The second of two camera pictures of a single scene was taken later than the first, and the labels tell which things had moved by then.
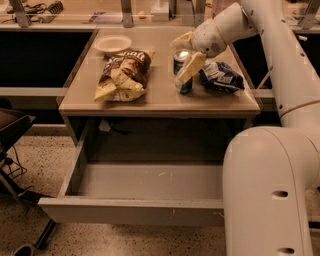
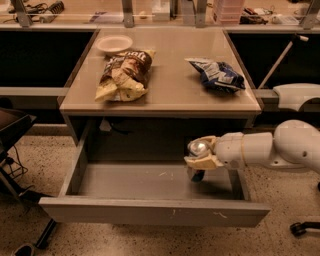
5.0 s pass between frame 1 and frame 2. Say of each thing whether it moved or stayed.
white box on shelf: stayed
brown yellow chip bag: stayed
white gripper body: moved
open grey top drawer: stayed
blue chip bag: stayed
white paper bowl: stayed
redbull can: moved
